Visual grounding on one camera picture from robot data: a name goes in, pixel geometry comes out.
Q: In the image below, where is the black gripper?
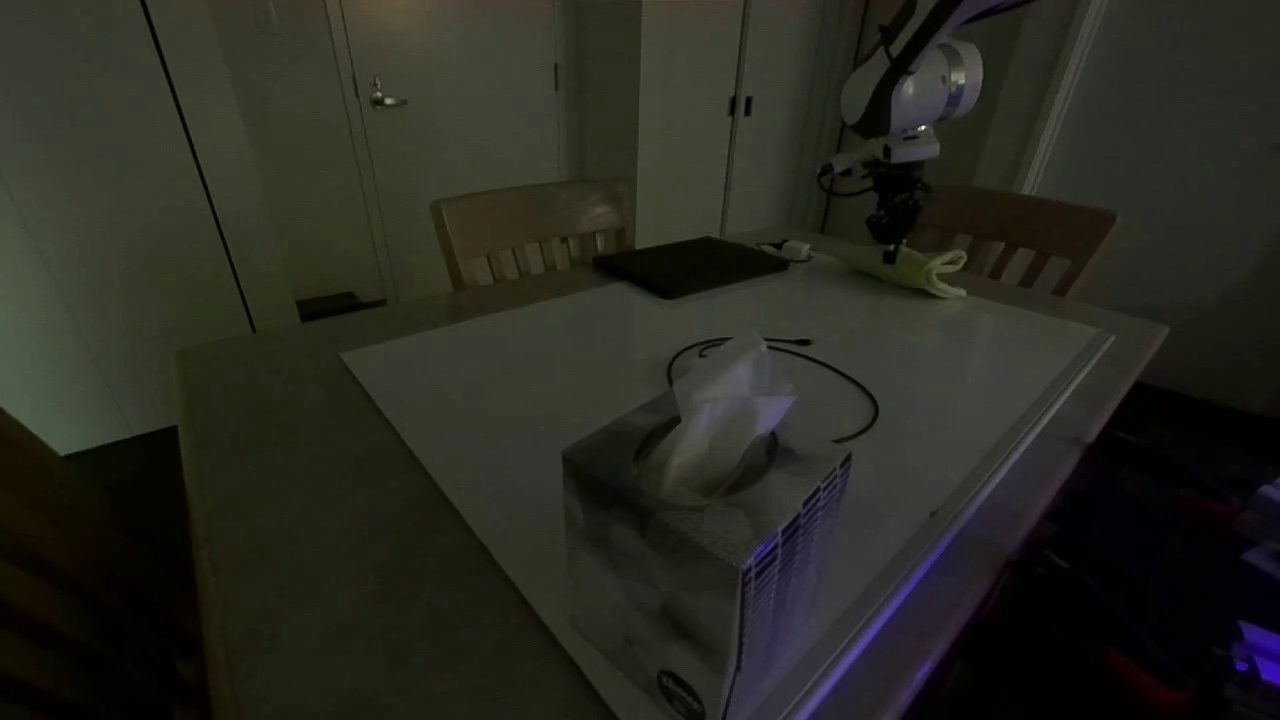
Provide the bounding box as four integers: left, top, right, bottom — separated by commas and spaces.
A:
858, 160, 930, 264

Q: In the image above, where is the yellow cloth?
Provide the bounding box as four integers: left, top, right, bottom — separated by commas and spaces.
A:
844, 238, 973, 304

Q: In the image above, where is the wooden chair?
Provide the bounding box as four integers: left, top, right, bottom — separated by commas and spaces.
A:
428, 178, 638, 296
875, 174, 1119, 304

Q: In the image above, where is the black flat mat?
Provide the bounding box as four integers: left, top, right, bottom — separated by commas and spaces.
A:
589, 231, 790, 304

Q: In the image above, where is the white closet door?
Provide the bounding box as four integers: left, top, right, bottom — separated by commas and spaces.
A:
634, 0, 831, 246

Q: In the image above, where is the white tissue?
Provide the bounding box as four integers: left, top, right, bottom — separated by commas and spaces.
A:
648, 341, 799, 499

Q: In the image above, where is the white board table cover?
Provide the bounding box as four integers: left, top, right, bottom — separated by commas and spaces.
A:
336, 246, 1119, 720

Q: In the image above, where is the grey room door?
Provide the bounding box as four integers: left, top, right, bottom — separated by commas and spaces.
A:
324, 0, 580, 308

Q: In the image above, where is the black low door bar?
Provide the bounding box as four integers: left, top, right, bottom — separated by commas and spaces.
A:
290, 288, 392, 327

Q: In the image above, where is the black cable loop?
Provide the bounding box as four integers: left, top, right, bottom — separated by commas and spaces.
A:
665, 333, 885, 447

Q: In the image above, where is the metal door lever handle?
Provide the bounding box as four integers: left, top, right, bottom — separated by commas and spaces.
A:
359, 76, 413, 115

